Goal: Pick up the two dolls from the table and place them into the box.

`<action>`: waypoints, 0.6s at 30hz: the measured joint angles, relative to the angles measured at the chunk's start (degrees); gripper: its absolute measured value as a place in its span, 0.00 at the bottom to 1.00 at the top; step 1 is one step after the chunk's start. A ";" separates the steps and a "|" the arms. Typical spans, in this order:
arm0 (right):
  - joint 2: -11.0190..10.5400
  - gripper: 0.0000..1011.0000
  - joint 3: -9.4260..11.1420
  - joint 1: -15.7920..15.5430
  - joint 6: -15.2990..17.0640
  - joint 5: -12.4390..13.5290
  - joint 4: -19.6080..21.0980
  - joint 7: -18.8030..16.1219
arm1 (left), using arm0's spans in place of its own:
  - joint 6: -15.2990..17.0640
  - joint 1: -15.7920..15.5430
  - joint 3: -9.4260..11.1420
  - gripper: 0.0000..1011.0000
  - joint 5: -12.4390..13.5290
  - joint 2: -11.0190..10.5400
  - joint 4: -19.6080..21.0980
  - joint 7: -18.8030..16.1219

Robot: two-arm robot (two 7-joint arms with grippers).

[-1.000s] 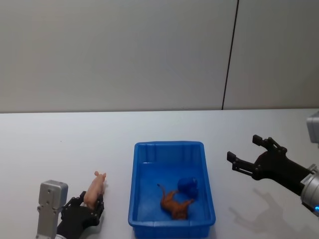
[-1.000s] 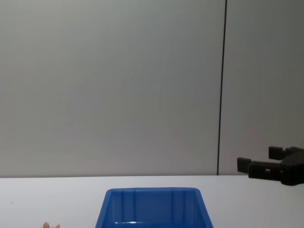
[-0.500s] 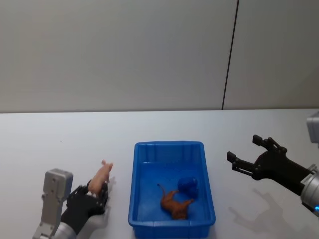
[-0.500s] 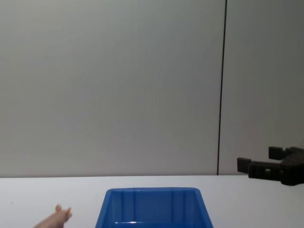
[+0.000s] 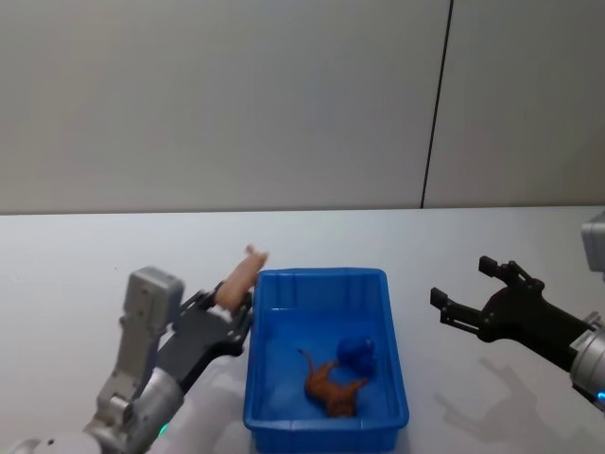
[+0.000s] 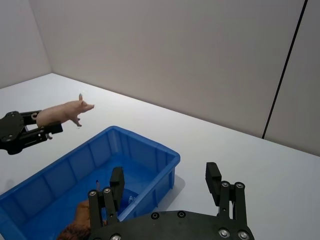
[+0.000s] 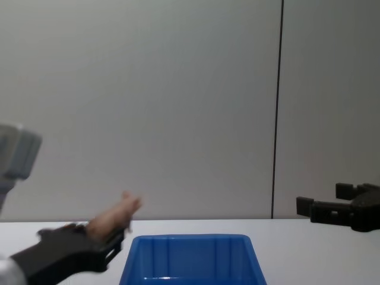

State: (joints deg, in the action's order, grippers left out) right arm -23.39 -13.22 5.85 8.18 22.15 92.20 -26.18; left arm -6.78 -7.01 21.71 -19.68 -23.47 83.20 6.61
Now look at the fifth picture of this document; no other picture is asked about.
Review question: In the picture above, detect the blue toy animal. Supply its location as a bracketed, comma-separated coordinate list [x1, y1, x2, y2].
[336, 334, 380, 380]

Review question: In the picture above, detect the blue plastic bin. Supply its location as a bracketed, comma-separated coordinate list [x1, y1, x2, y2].
[242, 267, 411, 454]

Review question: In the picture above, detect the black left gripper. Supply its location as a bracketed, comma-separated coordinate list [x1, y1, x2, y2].
[154, 281, 256, 394]

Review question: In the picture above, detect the pink toy pig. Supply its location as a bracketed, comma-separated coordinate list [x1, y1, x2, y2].
[213, 243, 271, 317]

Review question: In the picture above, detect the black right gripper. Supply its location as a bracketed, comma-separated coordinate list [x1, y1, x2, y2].
[429, 254, 595, 375]

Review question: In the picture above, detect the brown toy animal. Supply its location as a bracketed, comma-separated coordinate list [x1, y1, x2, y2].
[296, 348, 371, 419]

